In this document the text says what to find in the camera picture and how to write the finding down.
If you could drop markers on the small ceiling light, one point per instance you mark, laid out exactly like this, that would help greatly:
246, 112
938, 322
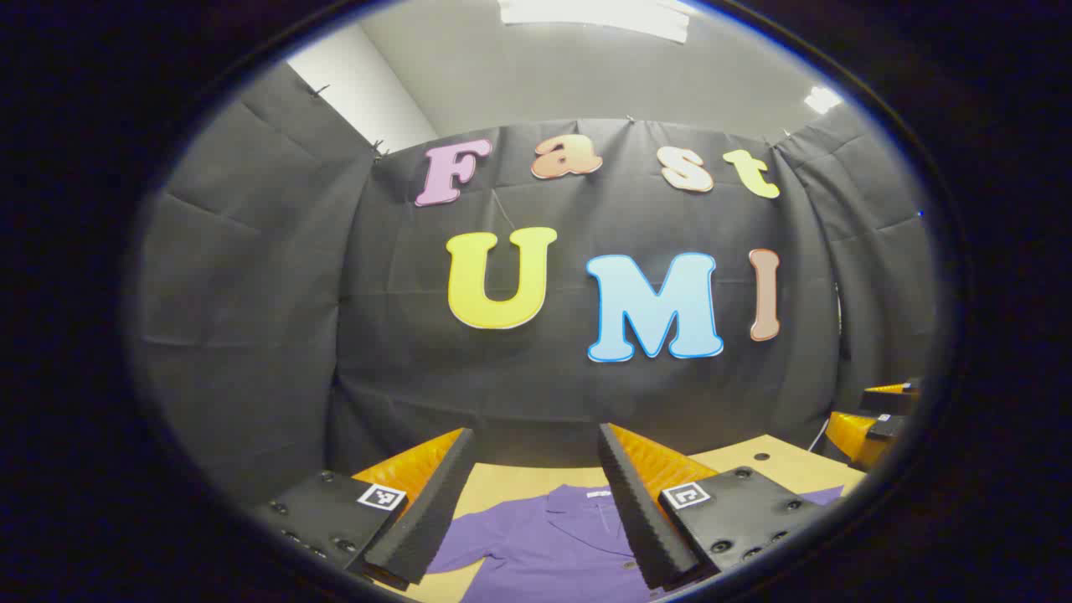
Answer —
822, 99

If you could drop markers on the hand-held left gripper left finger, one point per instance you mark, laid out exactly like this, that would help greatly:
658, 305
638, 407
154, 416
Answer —
435, 502

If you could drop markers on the purple button shirt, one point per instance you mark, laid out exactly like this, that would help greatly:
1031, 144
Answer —
544, 544

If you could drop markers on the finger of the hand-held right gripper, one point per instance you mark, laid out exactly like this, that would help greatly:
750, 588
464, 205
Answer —
850, 435
892, 402

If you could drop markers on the black backdrop cloth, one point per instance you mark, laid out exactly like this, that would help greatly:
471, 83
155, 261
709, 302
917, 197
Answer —
251, 293

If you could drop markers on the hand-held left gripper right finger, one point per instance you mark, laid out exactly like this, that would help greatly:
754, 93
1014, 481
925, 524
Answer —
636, 511

